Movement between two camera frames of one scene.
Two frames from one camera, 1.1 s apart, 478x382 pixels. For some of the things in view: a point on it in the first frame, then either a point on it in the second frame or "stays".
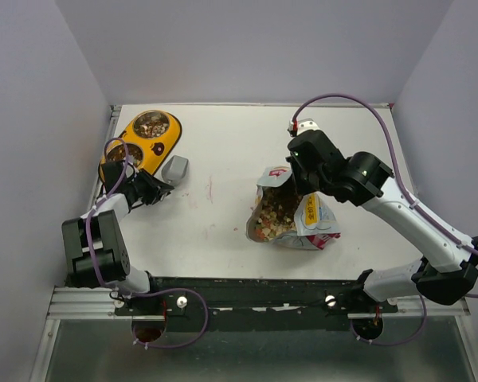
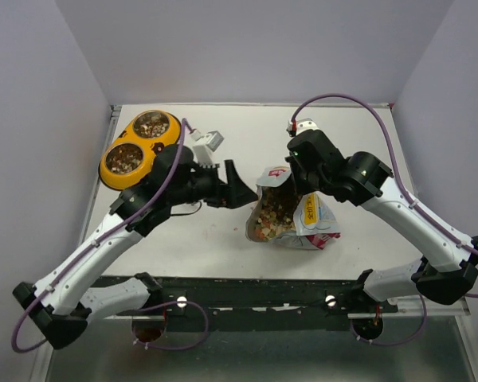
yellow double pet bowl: x=144 y=141 stays
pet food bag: x=281 y=216 stays
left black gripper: x=157 y=189 -> x=235 y=192
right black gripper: x=300 y=187 stays
